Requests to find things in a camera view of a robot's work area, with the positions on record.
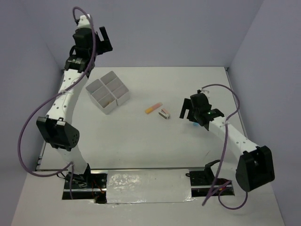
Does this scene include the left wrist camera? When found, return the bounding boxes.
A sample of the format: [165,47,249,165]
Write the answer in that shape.
[75,14,91,29]

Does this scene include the orange pink highlighter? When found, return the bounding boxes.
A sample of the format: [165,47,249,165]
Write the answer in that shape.
[145,102,163,114]

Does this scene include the right white divided container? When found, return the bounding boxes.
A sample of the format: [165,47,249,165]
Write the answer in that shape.
[100,71,130,106]

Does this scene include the left white divided container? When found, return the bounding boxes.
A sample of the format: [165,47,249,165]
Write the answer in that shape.
[86,79,117,115]

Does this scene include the white divided container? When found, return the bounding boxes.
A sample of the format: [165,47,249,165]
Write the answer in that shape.
[100,71,130,106]
[86,79,117,115]

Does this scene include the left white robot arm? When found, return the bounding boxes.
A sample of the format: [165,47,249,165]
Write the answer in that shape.
[36,27,113,188]

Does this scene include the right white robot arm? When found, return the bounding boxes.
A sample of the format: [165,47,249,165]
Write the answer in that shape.
[180,93,275,192]

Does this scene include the pink correction tape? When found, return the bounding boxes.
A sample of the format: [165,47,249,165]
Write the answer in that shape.
[158,108,170,119]

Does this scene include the silver foil cover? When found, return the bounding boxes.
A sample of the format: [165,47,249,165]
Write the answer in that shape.
[106,169,193,204]

